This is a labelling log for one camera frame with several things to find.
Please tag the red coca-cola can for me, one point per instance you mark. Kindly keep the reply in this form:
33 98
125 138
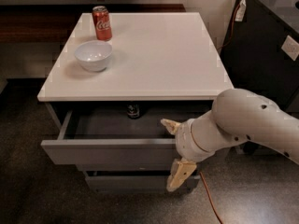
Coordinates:
101 22

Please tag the grey drawer cabinet white top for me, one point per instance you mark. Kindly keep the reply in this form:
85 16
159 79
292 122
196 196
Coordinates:
156 58

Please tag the dark blue pepsi can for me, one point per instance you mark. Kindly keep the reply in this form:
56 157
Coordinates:
133 110

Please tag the black cabinet on right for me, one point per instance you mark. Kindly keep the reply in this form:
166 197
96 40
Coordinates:
253 56

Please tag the white cable tag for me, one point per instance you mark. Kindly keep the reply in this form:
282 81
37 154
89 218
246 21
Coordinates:
240 12

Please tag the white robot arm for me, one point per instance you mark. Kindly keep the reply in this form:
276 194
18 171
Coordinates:
237 116

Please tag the white wall outlet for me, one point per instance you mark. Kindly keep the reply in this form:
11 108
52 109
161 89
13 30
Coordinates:
291 48

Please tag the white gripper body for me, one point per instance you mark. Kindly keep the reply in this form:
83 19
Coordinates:
183 141

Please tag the grey top drawer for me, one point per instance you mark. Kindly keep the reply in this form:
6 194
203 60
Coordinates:
104 134

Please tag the grey middle drawer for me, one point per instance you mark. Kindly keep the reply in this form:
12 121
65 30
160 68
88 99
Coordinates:
124 167

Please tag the white bowl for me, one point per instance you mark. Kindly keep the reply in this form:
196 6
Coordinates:
93 55

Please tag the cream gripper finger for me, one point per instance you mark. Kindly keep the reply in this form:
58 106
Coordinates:
170 125
180 171

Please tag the dark wooden bench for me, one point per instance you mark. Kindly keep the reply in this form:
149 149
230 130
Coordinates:
39 23

